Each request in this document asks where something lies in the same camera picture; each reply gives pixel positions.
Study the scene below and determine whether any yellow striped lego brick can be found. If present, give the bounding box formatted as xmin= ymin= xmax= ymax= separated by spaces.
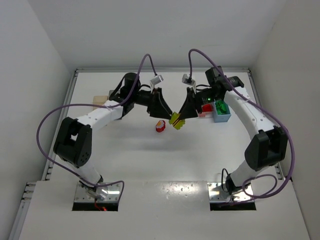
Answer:
xmin=168 ymin=112 xmax=186 ymax=130

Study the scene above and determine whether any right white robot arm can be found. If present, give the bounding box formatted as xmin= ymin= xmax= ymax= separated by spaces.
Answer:
xmin=178 ymin=67 xmax=288 ymax=194

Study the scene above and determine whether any orange translucent container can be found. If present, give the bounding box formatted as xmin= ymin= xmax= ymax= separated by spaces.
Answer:
xmin=92 ymin=95 xmax=109 ymax=106

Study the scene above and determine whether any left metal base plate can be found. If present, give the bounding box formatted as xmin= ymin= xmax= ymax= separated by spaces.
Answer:
xmin=74 ymin=182 xmax=122 ymax=204

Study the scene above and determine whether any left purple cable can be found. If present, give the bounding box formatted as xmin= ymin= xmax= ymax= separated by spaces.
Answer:
xmin=36 ymin=53 xmax=158 ymax=198

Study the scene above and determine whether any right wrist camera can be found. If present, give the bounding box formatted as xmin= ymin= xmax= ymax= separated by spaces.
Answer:
xmin=182 ymin=73 xmax=196 ymax=91

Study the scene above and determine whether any clear plastic container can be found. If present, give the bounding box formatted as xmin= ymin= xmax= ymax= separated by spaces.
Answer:
xmin=197 ymin=105 xmax=214 ymax=119

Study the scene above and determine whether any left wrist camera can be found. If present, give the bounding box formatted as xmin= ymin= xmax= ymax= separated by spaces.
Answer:
xmin=149 ymin=75 xmax=164 ymax=90

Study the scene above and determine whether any red flower lego brick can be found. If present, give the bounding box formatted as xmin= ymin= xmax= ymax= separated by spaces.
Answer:
xmin=155 ymin=120 xmax=166 ymax=133

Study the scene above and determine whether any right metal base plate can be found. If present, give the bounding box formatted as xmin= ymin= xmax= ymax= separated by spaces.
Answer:
xmin=207 ymin=182 xmax=254 ymax=204

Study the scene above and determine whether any metal base plate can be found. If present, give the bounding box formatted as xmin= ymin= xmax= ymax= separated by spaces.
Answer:
xmin=207 ymin=182 xmax=254 ymax=204
xmin=74 ymin=182 xmax=122 ymax=204

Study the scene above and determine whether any green curved lego brick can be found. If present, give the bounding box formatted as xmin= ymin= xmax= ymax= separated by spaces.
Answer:
xmin=214 ymin=100 xmax=228 ymax=115

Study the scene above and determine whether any blue plastic container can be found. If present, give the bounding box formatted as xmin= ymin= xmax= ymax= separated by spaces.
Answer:
xmin=213 ymin=100 xmax=231 ymax=123

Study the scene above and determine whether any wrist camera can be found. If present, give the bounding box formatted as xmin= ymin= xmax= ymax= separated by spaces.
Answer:
xmin=182 ymin=73 xmax=196 ymax=91
xmin=149 ymin=75 xmax=164 ymax=90

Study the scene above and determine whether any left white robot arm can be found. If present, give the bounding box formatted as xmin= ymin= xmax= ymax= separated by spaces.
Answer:
xmin=53 ymin=72 xmax=173 ymax=191

